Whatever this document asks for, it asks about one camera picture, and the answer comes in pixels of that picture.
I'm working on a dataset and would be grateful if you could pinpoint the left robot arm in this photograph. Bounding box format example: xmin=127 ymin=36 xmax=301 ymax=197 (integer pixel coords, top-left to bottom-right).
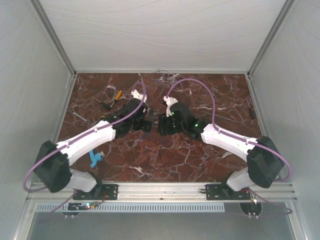
xmin=34 ymin=98 xmax=152 ymax=199

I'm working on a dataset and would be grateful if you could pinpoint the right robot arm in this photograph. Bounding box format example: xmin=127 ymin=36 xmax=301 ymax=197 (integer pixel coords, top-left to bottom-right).
xmin=157 ymin=98 xmax=285 ymax=199

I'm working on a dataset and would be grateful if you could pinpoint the silver ratchet wrench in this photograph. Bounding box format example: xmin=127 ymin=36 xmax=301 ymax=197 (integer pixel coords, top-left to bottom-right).
xmin=70 ymin=110 xmax=90 ymax=124

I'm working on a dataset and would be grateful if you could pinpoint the small black screwdriver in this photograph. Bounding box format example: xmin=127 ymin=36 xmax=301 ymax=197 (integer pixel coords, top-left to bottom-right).
xmin=246 ymin=100 xmax=256 ymax=119

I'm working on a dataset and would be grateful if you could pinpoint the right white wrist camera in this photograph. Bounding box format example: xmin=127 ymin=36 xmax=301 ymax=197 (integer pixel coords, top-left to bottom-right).
xmin=163 ymin=96 xmax=179 ymax=116

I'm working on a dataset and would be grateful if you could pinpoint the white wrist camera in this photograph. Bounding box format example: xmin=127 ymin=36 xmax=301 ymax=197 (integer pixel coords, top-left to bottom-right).
xmin=131 ymin=89 xmax=148 ymax=103
xmin=163 ymin=96 xmax=179 ymax=116

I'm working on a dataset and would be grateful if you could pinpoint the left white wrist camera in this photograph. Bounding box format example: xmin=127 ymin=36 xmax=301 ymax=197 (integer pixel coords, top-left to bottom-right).
xmin=131 ymin=89 xmax=148 ymax=103

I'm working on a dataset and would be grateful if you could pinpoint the yellow handled flat screwdriver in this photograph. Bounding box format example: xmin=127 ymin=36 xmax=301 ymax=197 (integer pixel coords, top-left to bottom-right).
xmin=110 ymin=90 xmax=123 ymax=108

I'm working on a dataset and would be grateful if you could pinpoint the white wire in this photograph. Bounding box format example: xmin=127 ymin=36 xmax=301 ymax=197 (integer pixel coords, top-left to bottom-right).
xmin=152 ymin=69 xmax=185 ymax=86

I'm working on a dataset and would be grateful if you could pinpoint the grey slotted cable duct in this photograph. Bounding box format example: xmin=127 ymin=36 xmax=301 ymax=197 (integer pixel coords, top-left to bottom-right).
xmin=34 ymin=202 xmax=225 ymax=213

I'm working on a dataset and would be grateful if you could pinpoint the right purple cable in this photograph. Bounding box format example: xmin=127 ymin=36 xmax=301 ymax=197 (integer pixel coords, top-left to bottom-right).
xmin=166 ymin=78 xmax=293 ymax=218

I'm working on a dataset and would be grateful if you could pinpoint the purple cable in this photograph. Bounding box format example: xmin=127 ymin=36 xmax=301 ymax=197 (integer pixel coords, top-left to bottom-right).
xmin=166 ymin=78 xmax=293 ymax=218
xmin=23 ymin=81 xmax=148 ymax=223

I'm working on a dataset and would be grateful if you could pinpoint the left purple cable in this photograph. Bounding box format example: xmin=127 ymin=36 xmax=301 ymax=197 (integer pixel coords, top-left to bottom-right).
xmin=23 ymin=81 xmax=148 ymax=223

